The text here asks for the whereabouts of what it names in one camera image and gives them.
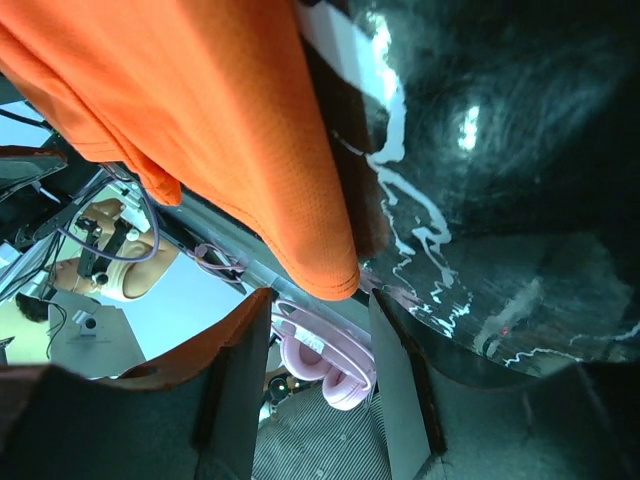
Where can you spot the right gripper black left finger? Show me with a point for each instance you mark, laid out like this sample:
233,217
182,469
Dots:
191,413

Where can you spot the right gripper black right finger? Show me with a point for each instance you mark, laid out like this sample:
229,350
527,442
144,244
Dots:
451,414

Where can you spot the orange t shirt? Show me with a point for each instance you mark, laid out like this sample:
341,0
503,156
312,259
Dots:
210,96

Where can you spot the pink headphones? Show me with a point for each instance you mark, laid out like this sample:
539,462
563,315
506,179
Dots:
313,348

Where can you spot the person behind the table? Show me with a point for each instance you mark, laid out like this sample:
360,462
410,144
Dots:
126,281

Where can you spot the black marbled table mat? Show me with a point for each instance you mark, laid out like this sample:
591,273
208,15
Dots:
489,154

